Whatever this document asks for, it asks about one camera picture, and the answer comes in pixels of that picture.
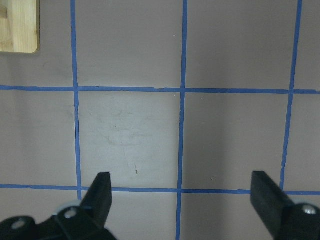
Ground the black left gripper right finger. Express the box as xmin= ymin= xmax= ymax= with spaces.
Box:
xmin=250 ymin=171 xmax=295 ymax=237

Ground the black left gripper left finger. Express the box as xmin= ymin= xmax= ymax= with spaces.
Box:
xmin=80 ymin=172 xmax=112 ymax=228

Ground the wooden cup rack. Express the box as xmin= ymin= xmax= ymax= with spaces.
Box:
xmin=0 ymin=0 xmax=40 ymax=54

